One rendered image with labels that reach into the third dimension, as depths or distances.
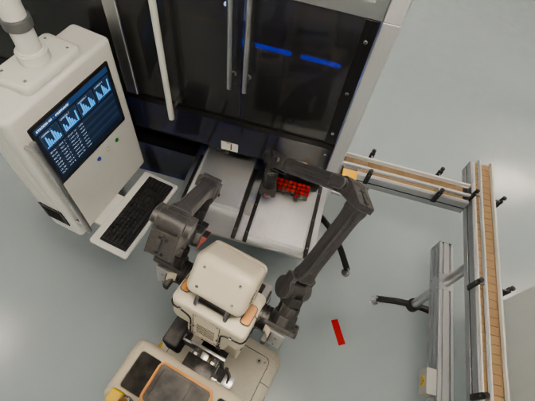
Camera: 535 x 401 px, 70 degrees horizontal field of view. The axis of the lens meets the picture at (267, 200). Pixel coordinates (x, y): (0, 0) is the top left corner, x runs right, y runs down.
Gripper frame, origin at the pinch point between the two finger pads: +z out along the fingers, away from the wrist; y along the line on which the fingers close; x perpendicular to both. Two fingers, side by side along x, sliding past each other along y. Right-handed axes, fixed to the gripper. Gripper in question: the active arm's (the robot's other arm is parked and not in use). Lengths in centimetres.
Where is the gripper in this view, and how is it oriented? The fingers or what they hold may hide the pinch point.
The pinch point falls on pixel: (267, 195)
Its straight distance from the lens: 171.3
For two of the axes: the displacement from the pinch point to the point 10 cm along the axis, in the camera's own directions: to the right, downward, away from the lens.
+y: 1.5, -8.3, 5.4
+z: -1.1, 5.3, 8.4
